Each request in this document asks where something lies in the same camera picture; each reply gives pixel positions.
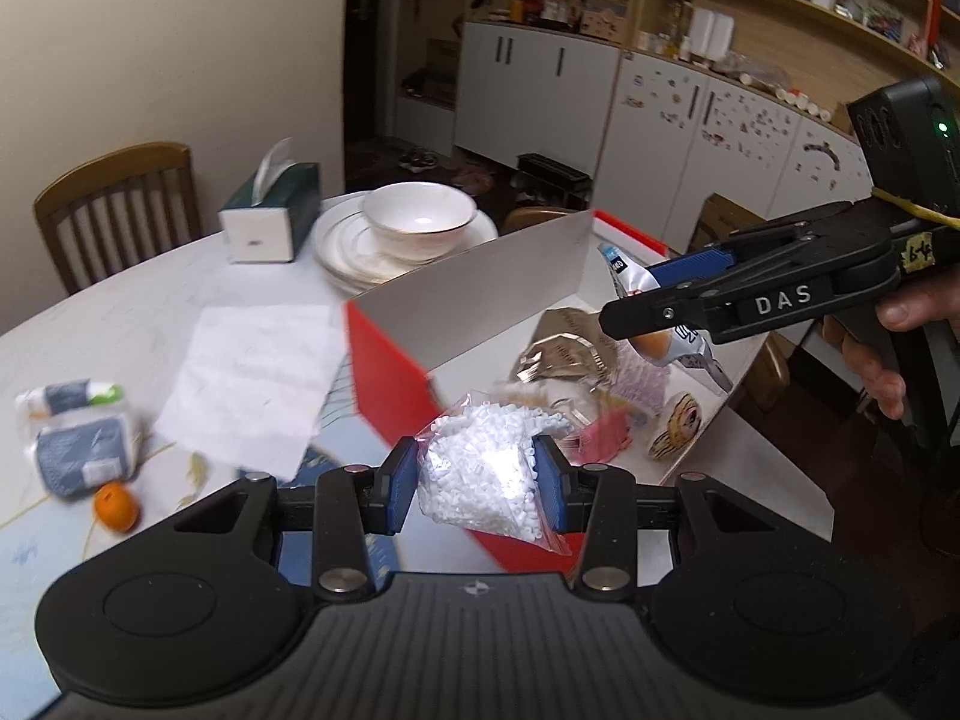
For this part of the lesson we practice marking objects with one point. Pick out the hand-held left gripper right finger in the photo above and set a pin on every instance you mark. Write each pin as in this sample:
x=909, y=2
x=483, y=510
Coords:
x=551, y=487

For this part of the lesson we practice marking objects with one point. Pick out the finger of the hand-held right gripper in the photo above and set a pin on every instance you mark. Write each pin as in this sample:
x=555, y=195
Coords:
x=675, y=311
x=690, y=266

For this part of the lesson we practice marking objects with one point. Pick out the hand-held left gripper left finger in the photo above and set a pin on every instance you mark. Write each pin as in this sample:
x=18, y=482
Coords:
x=397, y=487

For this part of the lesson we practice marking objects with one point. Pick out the silver sausage snack packet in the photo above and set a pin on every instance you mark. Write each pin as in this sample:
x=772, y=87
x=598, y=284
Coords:
x=634, y=281

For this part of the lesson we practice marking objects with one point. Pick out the pink sticky note pad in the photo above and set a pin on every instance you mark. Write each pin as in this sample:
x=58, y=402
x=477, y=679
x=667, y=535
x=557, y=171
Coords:
x=600, y=439

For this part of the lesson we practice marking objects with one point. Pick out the clear bag of white beads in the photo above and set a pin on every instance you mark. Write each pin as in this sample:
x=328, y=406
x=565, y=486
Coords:
x=480, y=480

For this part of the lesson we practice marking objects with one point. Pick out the cartoon face snack packet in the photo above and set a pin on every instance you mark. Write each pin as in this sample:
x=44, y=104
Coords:
x=675, y=424

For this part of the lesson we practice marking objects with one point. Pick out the red cardboard box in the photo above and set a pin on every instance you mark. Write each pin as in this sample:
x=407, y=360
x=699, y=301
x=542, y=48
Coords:
x=382, y=375

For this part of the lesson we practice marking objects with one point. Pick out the golden foil snack bag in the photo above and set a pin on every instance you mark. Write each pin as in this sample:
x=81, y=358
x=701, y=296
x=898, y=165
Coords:
x=562, y=349

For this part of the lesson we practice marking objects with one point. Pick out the person's right hand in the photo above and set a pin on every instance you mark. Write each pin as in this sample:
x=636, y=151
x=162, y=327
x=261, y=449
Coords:
x=862, y=360

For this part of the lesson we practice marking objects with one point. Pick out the white cabinet with stickers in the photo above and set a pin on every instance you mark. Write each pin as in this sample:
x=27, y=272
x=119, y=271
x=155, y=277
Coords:
x=735, y=157

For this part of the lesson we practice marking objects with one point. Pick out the black floor appliance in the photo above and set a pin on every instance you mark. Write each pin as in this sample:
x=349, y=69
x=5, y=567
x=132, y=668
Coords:
x=551, y=172

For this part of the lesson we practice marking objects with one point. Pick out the white paper sheet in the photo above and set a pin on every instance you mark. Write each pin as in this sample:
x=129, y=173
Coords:
x=247, y=382

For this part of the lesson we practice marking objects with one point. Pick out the white container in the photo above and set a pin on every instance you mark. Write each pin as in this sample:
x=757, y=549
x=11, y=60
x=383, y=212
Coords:
x=712, y=34

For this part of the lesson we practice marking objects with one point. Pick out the stack of white plates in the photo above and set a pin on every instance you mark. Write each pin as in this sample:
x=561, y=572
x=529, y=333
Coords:
x=337, y=247

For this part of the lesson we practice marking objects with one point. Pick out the white gold-rimmed bowl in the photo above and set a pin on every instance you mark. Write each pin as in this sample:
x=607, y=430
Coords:
x=420, y=232

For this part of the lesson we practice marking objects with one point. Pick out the small cardboard box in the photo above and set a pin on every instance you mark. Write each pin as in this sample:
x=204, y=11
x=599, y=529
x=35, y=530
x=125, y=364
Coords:
x=600, y=22

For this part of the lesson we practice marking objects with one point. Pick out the orange tangerine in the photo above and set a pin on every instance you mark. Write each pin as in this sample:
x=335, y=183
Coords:
x=116, y=508

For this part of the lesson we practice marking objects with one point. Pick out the green and white tissue box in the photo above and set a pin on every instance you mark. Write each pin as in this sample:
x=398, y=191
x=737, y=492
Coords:
x=259, y=232

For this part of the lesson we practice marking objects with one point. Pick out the pair of shoes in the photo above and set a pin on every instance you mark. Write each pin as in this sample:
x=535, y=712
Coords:
x=416, y=159

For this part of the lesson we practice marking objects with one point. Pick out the clear pack of grey tissues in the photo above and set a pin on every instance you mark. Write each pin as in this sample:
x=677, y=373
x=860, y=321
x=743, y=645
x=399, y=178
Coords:
x=79, y=450

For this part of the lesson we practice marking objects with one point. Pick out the dark wooden slat-back chair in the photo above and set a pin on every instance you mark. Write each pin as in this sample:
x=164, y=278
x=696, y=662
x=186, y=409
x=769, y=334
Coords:
x=112, y=165

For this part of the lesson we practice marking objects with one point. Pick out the wooden wall shelf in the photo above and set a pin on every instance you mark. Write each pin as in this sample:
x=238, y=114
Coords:
x=787, y=37

